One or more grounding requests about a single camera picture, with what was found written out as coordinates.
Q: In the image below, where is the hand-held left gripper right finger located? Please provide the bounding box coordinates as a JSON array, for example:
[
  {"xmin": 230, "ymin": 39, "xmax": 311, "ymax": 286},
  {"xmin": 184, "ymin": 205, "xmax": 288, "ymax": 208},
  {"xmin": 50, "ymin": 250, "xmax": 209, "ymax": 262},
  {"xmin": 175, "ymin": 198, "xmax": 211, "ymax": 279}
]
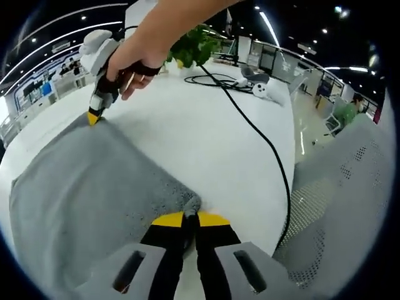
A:
[{"xmin": 195, "ymin": 211, "xmax": 301, "ymax": 300}]

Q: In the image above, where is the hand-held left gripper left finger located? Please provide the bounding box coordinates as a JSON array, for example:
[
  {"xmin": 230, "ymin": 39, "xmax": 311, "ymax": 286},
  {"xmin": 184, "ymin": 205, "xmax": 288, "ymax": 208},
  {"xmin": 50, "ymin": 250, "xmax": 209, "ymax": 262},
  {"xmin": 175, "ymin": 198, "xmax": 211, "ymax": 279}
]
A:
[{"xmin": 74, "ymin": 211, "xmax": 186, "ymax": 300}]

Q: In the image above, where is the grey towel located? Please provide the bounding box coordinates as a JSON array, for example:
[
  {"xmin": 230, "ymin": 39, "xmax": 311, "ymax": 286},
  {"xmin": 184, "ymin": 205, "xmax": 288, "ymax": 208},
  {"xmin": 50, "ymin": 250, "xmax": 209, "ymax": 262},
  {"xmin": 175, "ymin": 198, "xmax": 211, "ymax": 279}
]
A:
[{"xmin": 8, "ymin": 111, "xmax": 203, "ymax": 284}]

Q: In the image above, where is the person's right hand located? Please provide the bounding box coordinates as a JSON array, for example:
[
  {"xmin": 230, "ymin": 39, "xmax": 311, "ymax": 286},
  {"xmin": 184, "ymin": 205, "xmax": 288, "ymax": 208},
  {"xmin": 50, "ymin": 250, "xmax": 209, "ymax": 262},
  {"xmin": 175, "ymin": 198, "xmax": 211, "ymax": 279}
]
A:
[{"xmin": 105, "ymin": 39, "xmax": 169, "ymax": 101}]

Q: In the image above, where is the potted green plant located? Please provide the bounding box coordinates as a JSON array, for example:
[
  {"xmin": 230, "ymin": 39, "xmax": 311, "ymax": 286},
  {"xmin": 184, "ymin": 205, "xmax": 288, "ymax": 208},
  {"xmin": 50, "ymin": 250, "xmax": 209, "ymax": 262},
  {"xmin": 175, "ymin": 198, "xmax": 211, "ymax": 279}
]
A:
[{"xmin": 166, "ymin": 24, "xmax": 222, "ymax": 70}]

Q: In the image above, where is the white table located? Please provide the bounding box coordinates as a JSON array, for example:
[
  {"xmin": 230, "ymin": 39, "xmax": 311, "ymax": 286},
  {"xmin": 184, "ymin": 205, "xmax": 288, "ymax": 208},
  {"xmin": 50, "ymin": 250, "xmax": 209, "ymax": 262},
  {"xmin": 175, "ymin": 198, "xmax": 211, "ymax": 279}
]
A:
[{"xmin": 0, "ymin": 67, "xmax": 296, "ymax": 261}]

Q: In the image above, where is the grey mesh office chair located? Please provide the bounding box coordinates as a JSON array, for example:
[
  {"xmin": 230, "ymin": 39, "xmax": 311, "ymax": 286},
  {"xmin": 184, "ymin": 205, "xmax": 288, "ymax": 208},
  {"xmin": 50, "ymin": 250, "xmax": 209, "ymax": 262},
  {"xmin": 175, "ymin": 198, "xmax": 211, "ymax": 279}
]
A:
[{"xmin": 272, "ymin": 113, "xmax": 393, "ymax": 296}]

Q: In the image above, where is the grey rounded object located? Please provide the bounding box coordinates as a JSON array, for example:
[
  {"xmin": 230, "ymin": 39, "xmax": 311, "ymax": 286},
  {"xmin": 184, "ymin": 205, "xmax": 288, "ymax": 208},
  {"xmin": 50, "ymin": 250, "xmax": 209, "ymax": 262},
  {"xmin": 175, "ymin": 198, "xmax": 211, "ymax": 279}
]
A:
[{"xmin": 241, "ymin": 66, "xmax": 270, "ymax": 84}]

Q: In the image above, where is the white controller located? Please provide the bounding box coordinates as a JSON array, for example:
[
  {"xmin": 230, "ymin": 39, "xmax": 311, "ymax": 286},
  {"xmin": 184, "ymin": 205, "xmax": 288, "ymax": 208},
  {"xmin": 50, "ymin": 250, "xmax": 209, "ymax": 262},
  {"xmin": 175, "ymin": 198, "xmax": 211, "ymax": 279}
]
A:
[{"xmin": 252, "ymin": 82, "xmax": 287, "ymax": 106}]

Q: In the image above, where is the coiled black cable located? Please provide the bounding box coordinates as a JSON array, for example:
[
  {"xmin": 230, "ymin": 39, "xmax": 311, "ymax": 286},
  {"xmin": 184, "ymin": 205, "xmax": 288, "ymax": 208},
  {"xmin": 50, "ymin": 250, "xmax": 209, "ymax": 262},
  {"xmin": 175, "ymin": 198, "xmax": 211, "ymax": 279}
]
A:
[{"xmin": 184, "ymin": 72, "xmax": 254, "ymax": 95}]

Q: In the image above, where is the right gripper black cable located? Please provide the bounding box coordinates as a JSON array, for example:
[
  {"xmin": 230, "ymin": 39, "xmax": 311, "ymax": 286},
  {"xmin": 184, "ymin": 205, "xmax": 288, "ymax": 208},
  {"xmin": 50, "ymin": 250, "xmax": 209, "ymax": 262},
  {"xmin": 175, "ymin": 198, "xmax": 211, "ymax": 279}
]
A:
[{"xmin": 119, "ymin": 25, "xmax": 293, "ymax": 251}]

